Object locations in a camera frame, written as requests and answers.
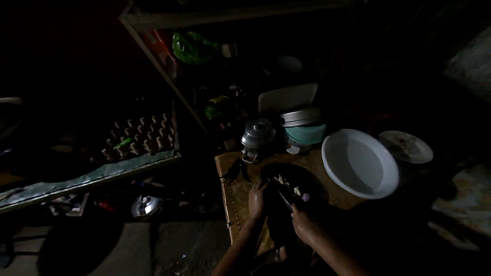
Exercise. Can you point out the person's left hand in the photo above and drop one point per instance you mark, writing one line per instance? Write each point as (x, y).
(256, 202)

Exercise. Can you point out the person's right hand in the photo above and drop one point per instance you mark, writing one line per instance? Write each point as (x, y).
(305, 228)

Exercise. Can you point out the person's left fingers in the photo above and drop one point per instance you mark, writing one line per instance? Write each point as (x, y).
(258, 186)

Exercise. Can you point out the person's right fingers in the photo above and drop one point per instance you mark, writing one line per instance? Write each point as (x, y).
(294, 210)

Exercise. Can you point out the knife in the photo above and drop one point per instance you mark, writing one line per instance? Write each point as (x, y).
(285, 200)

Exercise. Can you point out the person's left forearm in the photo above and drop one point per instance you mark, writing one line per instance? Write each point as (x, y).
(243, 238)

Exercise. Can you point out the person's right forearm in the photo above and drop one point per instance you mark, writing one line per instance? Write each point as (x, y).
(333, 252)

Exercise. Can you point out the purple onion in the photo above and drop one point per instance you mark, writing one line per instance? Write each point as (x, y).
(305, 197)

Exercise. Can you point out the pile of garlic cloves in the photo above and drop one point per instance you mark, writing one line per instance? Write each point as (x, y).
(297, 191)

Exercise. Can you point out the brown patterned tablecloth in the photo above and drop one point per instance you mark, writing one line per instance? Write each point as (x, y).
(239, 195)

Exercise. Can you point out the bunch of dark vegetables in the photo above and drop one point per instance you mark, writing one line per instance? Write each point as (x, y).
(233, 171)

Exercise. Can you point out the dark round cutting board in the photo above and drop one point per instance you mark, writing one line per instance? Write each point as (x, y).
(312, 184)

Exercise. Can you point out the silver pot with lid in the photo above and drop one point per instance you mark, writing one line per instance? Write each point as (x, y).
(258, 135)

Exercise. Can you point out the teal plastic basin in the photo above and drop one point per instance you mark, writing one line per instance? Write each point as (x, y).
(305, 134)

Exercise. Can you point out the large white basin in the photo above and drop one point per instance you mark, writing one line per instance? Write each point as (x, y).
(358, 165)

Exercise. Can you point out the silver round pan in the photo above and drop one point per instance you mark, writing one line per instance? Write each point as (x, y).
(300, 117)

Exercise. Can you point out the small green plastic bag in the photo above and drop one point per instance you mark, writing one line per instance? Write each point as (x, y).
(213, 112)

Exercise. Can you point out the grey rectangular tray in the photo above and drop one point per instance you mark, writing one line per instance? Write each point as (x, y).
(287, 99)

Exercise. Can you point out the yellow packet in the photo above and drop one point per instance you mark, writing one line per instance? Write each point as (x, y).
(219, 99)

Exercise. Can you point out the shiny silver pot lid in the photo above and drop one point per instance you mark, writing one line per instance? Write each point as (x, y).
(146, 206)

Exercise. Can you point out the egg carton tray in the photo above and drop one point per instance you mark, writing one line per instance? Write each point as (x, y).
(147, 145)

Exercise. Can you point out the grey round bowl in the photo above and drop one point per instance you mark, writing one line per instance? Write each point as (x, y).
(290, 64)

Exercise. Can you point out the patterned oval plate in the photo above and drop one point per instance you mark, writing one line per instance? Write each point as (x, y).
(407, 147)

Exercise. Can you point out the metal cup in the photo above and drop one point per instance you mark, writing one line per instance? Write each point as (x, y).
(229, 50)

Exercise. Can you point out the bright green object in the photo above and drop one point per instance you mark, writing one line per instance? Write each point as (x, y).
(122, 143)

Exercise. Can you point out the green covered side table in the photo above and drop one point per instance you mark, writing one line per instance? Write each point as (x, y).
(99, 174)

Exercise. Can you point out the stained patterned cloth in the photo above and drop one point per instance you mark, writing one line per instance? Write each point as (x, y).
(466, 199)

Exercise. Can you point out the wooden shelf frame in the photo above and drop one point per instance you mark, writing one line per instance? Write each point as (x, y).
(161, 75)

